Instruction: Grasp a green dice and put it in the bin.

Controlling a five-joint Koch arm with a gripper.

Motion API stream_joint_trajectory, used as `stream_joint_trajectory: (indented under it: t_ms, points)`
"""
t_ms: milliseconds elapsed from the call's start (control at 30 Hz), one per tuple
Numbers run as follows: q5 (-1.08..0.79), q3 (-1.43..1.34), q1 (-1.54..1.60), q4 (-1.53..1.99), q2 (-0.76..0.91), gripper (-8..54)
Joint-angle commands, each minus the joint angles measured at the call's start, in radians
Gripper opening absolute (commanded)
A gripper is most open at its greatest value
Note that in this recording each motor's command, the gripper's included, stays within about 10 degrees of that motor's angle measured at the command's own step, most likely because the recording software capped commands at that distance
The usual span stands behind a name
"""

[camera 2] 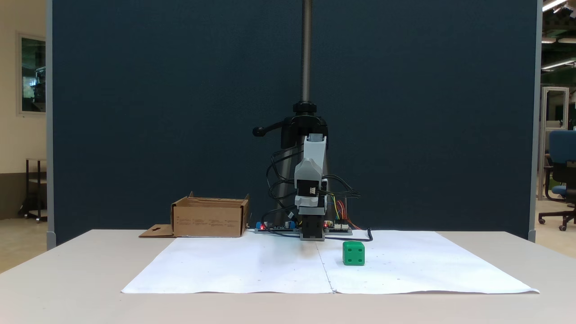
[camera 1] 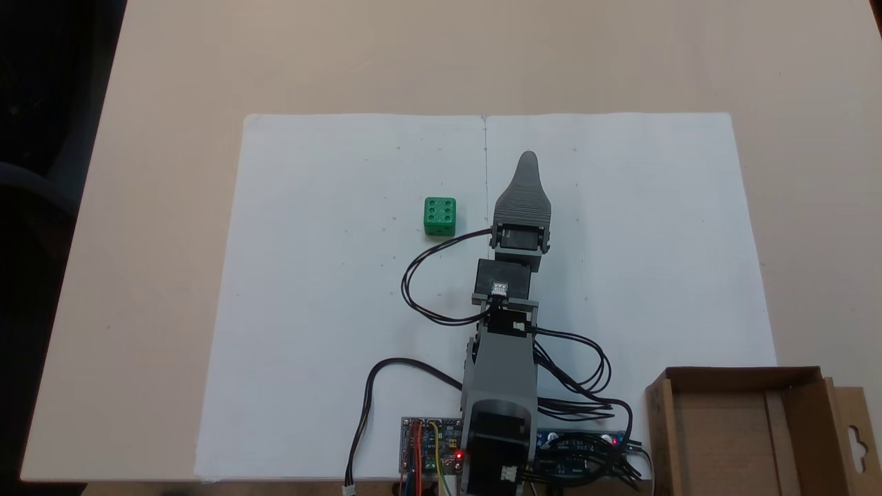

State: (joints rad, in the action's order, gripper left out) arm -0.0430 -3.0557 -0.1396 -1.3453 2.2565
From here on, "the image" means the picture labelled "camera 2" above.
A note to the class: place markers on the blue office chair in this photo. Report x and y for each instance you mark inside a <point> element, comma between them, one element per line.
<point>562,153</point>

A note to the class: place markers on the white metal frame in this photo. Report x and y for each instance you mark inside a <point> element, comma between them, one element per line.
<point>555,117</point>

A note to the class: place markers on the framed window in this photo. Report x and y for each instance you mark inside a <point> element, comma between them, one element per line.
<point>33,74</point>

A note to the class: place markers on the dark blue partition panel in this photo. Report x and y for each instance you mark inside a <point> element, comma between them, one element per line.
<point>157,112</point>

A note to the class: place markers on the white paper sheet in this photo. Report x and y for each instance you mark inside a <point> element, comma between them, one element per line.
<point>234,265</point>
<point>418,265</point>

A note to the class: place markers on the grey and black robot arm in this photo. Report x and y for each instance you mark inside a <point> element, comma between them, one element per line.
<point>310,168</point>

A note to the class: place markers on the ceiling light strip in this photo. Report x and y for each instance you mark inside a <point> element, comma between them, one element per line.
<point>558,64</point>
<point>560,40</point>
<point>552,5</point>

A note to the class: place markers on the black wheeled cart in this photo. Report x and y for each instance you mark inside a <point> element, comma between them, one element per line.
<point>38,180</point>

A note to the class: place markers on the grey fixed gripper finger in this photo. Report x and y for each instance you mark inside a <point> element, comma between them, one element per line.
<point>312,239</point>

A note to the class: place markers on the blue circuit board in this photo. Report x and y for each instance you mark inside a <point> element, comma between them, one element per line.
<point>274,227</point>

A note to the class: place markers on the green dice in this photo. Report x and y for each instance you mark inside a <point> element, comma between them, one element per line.
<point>353,254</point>

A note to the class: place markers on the brown cardboard box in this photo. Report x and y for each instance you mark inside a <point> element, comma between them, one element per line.
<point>209,220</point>

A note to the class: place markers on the black tripod with metal pole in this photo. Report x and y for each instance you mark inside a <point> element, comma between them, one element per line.
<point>306,54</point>

